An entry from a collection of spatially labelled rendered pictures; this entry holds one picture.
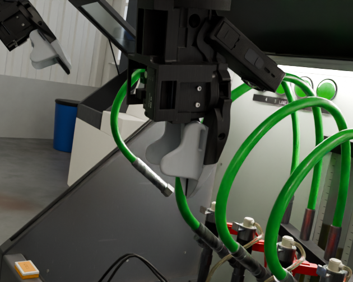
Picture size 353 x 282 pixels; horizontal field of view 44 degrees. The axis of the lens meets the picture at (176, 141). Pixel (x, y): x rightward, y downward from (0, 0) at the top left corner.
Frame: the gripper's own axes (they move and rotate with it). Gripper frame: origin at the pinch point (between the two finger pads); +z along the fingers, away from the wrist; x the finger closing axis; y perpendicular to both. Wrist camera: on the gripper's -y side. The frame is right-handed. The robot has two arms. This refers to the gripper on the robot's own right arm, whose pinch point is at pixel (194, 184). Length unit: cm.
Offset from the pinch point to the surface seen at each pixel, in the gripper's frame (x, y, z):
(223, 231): -1.3, -5.8, 7.8
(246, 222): -10.9, -17.3, 13.5
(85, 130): -367, -101, 108
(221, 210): -1.6, -5.2, 4.8
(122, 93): -32.1, -3.9, -3.4
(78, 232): -47, -1, 31
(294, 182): 5.4, -9.5, -1.2
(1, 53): -694, -68, 77
